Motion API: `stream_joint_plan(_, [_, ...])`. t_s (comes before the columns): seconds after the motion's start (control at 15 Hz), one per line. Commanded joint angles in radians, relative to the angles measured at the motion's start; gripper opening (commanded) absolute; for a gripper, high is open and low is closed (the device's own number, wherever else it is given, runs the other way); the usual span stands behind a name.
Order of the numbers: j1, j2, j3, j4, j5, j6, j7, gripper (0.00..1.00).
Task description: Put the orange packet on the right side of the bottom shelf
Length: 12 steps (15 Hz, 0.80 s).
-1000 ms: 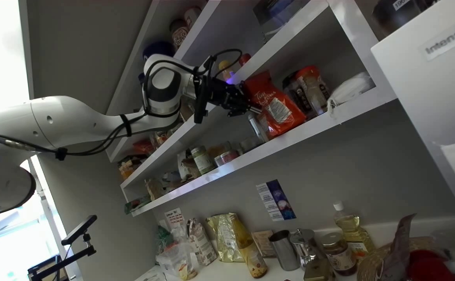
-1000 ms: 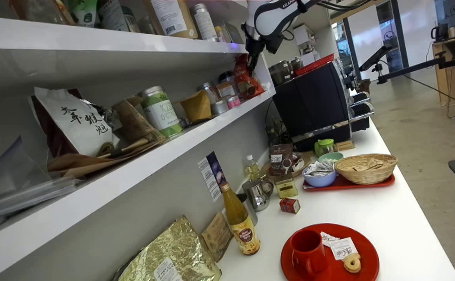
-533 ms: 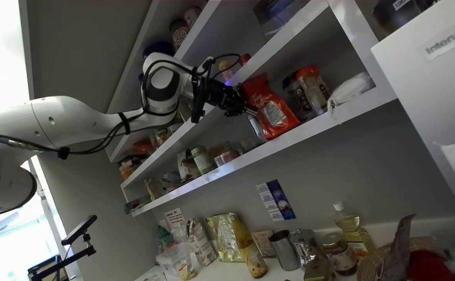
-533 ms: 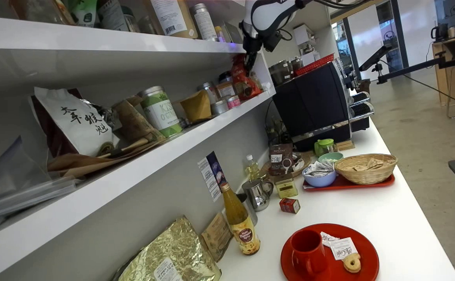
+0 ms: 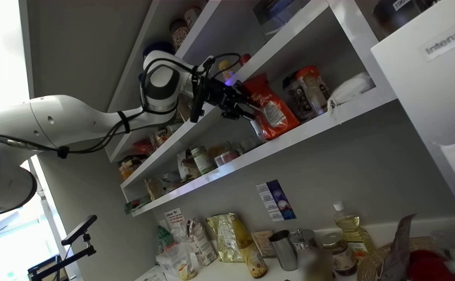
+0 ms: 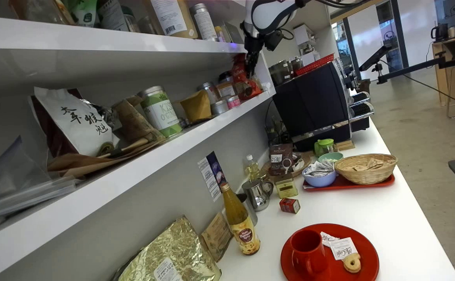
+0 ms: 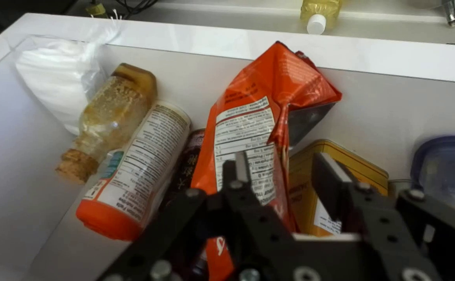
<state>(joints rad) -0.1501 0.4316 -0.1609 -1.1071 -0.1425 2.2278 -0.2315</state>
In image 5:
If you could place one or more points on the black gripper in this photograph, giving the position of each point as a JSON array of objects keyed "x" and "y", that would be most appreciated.
[{"x": 221, "y": 95}]

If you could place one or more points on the orange packet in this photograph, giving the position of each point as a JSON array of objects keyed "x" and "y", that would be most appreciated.
[{"x": 275, "y": 111}]

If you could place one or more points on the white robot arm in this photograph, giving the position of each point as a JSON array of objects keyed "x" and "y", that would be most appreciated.
[{"x": 56, "y": 122}]

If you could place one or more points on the white shelf unit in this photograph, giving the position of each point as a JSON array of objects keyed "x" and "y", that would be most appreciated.
[{"x": 300, "y": 136}]

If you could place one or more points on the gold foil packet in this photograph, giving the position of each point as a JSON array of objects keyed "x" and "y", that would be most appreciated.
[{"x": 228, "y": 236}]

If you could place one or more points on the small brown packet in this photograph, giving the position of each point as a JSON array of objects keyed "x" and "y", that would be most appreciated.
[{"x": 262, "y": 243}]

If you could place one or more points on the small yellow bottle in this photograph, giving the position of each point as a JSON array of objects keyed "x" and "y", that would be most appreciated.
[{"x": 226, "y": 65}]

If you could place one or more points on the small red cap bottle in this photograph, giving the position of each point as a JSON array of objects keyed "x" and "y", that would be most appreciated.
[{"x": 245, "y": 58}]

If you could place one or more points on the small pink jar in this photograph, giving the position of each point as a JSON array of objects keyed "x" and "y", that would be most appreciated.
[{"x": 228, "y": 158}]

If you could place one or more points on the green tin canister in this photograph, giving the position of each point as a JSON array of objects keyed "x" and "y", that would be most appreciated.
[{"x": 204, "y": 159}]

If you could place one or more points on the red white jar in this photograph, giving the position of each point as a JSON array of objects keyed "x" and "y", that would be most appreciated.
[{"x": 315, "y": 90}]

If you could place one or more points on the blue white carton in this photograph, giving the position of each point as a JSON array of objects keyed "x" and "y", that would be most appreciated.
[{"x": 276, "y": 200}]

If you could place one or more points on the dark box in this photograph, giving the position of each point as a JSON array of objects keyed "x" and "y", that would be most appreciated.
[{"x": 279, "y": 12}]

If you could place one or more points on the dark jar brown label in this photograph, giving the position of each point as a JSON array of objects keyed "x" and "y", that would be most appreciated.
[{"x": 178, "y": 31}]

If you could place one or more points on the blue bag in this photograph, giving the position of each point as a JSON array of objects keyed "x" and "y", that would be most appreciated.
[{"x": 159, "y": 47}]

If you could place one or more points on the dark jar pale lid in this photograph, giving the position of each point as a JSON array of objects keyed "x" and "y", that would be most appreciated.
[{"x": 192, "y": 16}]

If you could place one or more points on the white pouch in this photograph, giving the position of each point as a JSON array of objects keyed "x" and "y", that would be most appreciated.
[{"x": 353, "y": 86}]

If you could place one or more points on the small orange jar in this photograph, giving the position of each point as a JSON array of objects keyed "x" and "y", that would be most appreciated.
[{"x": 128, "y": 167}]

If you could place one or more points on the white printed bag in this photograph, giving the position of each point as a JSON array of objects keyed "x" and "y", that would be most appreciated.
[{"x": 200, "y": 240}]

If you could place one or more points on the metal cup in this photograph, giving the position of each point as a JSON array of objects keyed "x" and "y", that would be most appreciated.
[{"x": 284, "y": 251}]

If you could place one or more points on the silver foil pouch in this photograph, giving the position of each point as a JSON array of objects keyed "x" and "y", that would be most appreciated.
[{"x": 306, "y": 247}]

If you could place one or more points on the yellow liquid bottle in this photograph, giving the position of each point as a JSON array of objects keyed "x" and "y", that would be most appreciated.
[{"x": 256, "y": 262}]

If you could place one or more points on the cooking oil bottle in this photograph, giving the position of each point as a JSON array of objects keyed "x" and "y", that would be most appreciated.
[{"x": 353, "y": 228}]

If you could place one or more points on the clear bag white powder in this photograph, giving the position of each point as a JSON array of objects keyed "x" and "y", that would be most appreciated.
[{"x": 178, "y": 259}]

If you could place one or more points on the brown spread jar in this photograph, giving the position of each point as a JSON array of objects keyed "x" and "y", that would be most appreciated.
[{"x": 342, "y": 257}]

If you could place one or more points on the large dark jar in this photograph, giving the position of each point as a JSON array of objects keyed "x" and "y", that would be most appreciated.
[{"x": 400, "y": 14}]

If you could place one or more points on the white cabinet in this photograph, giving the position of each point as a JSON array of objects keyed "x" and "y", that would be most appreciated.
[{"x": 431, "y": 103}]

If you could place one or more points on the black stand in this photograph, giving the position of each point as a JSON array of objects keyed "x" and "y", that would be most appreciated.
[{"x": 79, "y": 228}]

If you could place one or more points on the dark foil bag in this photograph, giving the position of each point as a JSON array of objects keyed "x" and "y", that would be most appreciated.
[{"x": 400, "y": 250}]

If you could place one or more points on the red tray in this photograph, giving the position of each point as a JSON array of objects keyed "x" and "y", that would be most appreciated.
[{"x": 431, "y": 265}]

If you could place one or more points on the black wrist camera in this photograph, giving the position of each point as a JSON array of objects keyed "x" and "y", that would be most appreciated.
[{"x": 198, "y": 101}]

